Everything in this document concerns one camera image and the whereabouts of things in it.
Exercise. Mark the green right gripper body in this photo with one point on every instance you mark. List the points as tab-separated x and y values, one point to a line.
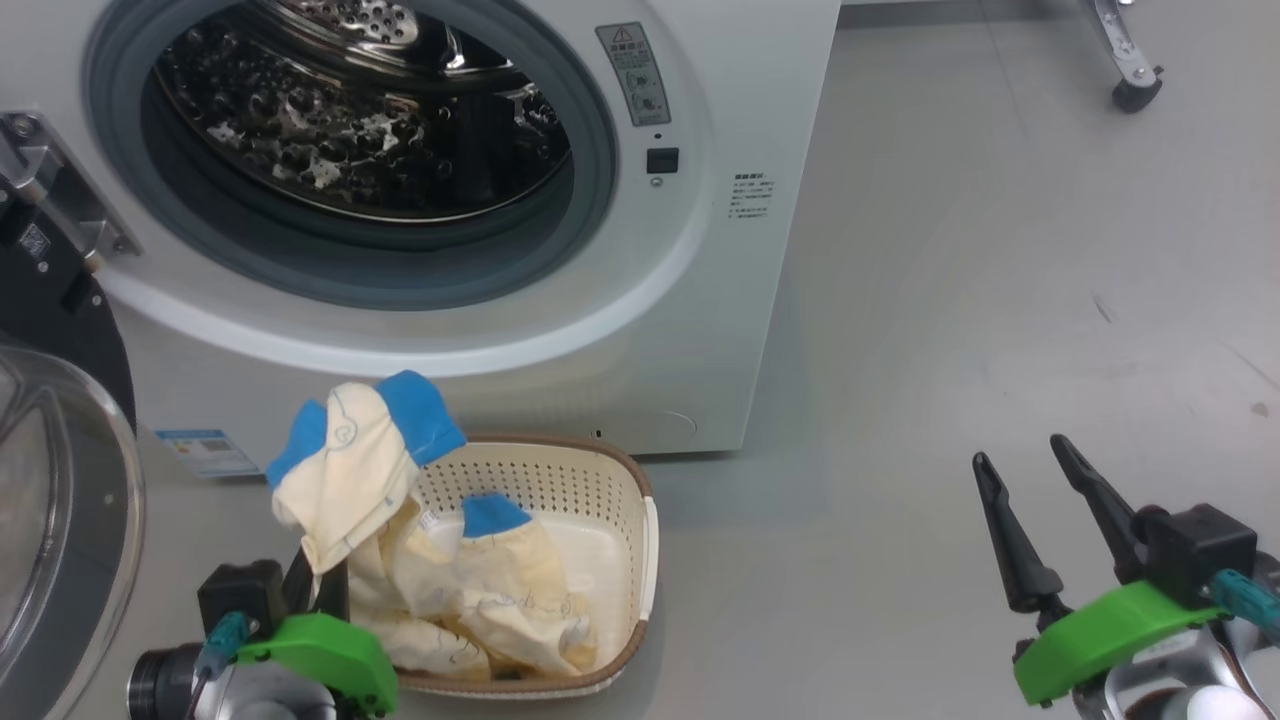
1100	630

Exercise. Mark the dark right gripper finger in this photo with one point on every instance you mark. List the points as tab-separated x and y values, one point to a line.
1015	550
1100	500

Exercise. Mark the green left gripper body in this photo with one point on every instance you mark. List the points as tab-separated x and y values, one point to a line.
330	655

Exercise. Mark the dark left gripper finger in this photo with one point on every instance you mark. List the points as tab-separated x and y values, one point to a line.
298	590
335	598

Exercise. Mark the yellow garment with blue cuffs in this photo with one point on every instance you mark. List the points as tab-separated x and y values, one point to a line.
350	480

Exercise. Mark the black round washing machine door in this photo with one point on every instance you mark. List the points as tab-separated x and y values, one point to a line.
60	520

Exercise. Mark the cream perforated laundry basket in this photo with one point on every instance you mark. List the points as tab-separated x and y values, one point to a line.
600	540

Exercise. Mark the grey rubber door gasket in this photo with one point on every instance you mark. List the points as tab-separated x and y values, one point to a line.
400	265

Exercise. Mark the white washing machine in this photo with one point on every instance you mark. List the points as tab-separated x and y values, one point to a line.
700	330

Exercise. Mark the metal door hinge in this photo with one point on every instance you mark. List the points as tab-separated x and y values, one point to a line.
60	190

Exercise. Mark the black door latch socket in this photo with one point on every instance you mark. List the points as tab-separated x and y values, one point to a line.
662	161

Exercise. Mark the blue energy label sticker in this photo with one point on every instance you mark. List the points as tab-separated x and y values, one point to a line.
205	453

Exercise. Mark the small printed text sticker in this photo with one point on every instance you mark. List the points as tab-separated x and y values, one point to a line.
750	195

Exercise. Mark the metal leg with caster wheel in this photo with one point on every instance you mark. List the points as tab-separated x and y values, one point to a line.
1125	55

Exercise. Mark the perforated steel drum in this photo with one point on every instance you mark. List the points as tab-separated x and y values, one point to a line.
350	140

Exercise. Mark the grey warning sticker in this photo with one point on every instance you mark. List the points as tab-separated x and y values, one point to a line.
635	75

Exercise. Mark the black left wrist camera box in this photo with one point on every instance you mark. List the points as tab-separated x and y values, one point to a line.
240	595

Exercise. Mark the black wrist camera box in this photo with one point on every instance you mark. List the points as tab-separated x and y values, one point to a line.
240	595
1195	550

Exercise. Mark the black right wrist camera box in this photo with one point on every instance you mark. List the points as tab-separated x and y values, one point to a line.
1195	550

